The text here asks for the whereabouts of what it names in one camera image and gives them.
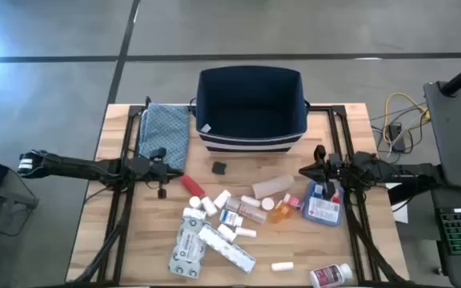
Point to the small black square pad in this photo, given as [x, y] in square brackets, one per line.
[219, 168]

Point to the white bottle red label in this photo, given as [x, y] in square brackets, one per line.
[328, 276]

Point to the blue first aid kit box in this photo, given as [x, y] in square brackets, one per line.
[322, 211]

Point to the navy white striped fabric basket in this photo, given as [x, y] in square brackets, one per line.
[250, 116]

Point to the red bandage roll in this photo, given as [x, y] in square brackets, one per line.
[192, 186]

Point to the black power adapter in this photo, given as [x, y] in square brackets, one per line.
[396, 138]

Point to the white printed bandage pack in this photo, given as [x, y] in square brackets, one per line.
[186, 250]

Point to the grey side desk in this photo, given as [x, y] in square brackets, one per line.
[458, 136]

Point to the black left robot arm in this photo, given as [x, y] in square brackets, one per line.
[74, 166]

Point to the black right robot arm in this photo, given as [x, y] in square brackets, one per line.
[394, 172]

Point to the white round lid jar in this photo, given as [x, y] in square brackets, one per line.
[267, 204]

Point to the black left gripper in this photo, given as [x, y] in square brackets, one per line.
[152, 170]

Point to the beige elastic bandage roll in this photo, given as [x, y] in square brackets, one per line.
[272, 186]

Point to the white weekly pill organizer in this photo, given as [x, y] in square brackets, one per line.
[226, 249]

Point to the white bottle blue label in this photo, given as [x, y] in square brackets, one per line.
[230, 218]

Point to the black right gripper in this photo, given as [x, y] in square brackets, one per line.
[336, 170]

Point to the blue patterned folded cloth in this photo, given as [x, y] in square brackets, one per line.
[164, 132]

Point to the white paper sheet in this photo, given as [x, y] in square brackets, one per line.
[400, 212]

